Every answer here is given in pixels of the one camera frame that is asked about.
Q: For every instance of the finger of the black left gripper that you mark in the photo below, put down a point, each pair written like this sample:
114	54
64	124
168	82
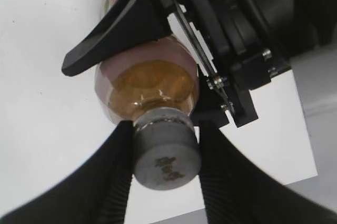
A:
127	24
208	105

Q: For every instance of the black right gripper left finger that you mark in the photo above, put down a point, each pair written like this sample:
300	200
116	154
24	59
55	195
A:
97	192

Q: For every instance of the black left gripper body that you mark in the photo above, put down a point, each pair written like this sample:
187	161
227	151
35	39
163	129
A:
236	46

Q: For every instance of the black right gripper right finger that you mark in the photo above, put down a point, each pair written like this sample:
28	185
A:
235	190

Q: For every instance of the pink peach oolong tea bottle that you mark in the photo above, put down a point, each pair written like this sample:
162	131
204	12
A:
160	73

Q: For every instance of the white bottle cap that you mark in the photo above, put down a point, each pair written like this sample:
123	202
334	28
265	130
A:
166	153

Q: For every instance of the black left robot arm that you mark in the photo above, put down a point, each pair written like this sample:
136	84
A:
301	25

